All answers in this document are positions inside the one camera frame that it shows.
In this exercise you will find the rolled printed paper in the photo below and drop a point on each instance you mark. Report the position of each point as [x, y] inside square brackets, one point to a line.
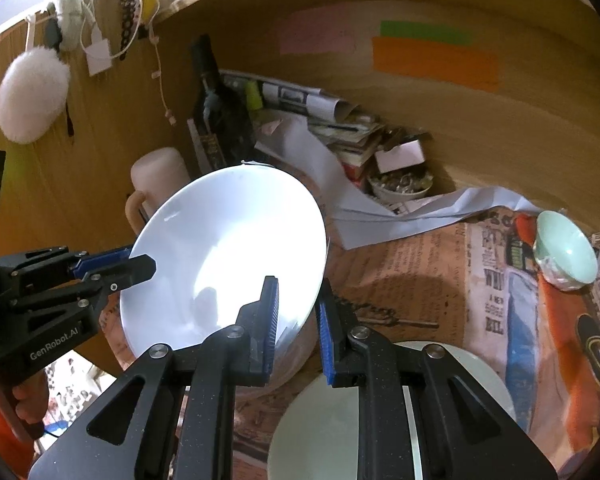
[300, 97]

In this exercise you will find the stack of booklets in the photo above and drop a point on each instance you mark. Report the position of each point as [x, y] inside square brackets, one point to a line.
[352, 145]

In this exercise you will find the large white fluffy pompom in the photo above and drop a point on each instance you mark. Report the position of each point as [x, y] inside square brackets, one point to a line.
[32, 95]

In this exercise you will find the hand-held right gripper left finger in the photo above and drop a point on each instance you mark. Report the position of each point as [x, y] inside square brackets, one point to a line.
[271, 350]

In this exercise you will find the newspaper print table mat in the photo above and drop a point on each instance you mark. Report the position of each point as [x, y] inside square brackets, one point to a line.
[430, 270]

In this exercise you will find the trinket-filled white bowl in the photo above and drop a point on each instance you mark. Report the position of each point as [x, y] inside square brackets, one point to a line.
[400, 190]

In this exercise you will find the orange sticky note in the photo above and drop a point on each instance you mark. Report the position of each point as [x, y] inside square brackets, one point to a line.
[435, 62]

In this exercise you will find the white paper sheet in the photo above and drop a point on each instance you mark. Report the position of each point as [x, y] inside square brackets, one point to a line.
[325, 180]

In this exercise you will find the green sticky note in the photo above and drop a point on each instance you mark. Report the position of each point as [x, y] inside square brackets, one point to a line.
[425, 32]

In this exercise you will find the pale green bowl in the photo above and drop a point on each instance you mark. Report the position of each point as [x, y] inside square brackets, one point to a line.
[567, 250]

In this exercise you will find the white square tag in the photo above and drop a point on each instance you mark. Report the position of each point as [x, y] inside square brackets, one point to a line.
[99, 57]

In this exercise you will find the yellow-green marker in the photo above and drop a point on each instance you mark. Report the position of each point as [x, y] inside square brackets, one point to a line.
[252, 96]

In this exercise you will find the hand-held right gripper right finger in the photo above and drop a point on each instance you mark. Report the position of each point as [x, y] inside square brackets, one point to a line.
[326, 350]

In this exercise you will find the black white patterned band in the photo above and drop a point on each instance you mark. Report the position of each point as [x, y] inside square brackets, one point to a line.
[127, 15]

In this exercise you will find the pink sticky note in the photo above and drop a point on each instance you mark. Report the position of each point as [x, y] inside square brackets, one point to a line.
[315, 27]

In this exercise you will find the small white box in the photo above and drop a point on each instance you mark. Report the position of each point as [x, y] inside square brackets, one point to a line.
[400, 155]

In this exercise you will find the white plate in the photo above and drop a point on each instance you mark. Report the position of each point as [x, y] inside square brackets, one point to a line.
[220, 240]

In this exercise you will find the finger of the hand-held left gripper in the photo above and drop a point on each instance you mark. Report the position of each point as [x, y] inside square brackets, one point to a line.
[130, 267]
[105, 259]

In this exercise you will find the pale ceramic plate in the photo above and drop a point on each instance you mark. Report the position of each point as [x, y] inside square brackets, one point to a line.
[330, 430]

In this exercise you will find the dark wine bottle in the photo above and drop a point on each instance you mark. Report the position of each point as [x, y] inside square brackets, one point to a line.
[225, 125]

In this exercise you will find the person's left hand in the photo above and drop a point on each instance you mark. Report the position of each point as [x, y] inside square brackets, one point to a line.
[30, 402]

